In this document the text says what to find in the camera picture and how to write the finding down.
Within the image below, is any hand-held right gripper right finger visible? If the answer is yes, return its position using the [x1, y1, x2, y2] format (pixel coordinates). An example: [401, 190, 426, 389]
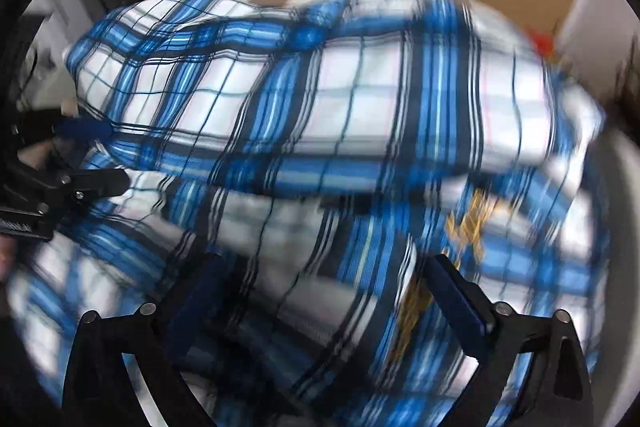
[424, 254, 596, 427]

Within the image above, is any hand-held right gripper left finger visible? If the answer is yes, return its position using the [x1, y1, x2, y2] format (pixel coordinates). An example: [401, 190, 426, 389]
[62, 252, 236, 427]

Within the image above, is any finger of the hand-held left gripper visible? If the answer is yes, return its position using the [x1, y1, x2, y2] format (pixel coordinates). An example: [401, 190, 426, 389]
[14, 107, 114, 144]
[49, 166, 132, 214]

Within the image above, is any blue plaid shirt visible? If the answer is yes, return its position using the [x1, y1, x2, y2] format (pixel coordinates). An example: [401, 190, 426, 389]
[10, 0, 612, 427]

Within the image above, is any orange plastic bag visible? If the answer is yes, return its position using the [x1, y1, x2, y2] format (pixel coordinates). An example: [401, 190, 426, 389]
[531, 31, 557, 58]

